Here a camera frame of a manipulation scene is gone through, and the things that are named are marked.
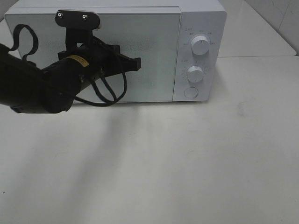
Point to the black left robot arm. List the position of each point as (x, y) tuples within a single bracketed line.
[(24, 89)]

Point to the round white door button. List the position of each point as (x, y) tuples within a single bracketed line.
[(191, 92)]

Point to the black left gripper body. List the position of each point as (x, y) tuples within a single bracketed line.
[(73, 67)]

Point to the upper white microwave knob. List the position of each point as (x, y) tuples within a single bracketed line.
[(200, 44)]

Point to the white microwave door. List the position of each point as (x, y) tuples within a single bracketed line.
[(152, 37)]

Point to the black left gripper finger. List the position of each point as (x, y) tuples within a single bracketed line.
[(111, 49), (124, 64)]

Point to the lower white microwave knob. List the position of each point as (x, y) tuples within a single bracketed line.
[(195, 74)]

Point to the white microwave knob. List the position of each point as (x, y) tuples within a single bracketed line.
[(200, 44), (195, 74)]

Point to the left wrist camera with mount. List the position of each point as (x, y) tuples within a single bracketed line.
[(79, 26)]

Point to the white microwave oven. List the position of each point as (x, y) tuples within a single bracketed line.
[(206, 17)]

